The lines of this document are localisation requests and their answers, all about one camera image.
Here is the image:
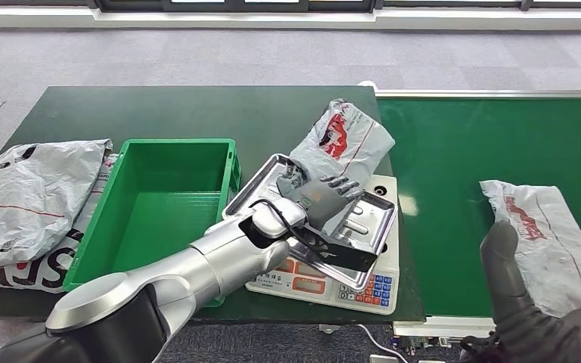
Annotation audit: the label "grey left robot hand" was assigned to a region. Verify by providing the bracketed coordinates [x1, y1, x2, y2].
[275, 170, 367, 231]

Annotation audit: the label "steel scale tray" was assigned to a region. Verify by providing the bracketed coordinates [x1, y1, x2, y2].
[221, 153, 399, 293]

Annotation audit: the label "grey red-print poly mailer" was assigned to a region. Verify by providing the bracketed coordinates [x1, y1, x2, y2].
[275, 98, 396, 203]
[478, 179, 581, 320]

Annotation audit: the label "green conveyor belt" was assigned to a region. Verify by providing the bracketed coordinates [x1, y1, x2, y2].
[375, 98, 581, 318]

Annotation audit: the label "white electronic scale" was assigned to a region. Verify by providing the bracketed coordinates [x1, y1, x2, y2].
[244, 173, 401, 317]

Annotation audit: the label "green plastic crate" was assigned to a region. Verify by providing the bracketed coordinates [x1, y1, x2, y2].
[63, 138, 242, 308]

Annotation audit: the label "white black-lettered poly bag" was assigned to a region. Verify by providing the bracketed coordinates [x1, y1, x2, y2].
[0, 154, 121, 295]

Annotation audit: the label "large white poly bag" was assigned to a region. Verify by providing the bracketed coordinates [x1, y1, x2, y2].
[0, 139, 113, 268]

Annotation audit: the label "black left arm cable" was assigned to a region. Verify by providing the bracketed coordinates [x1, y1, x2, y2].
[247, 198, 333, 253]

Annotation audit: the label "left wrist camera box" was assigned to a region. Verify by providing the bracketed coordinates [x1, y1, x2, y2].
[299, 225, 380, 275]

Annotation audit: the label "white power cable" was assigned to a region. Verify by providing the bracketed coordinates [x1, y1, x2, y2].
[354, 324, 408, 363]

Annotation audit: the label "aluminium conveyor frame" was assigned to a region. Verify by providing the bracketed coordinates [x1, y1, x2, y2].
[356, 79, 581, 340]

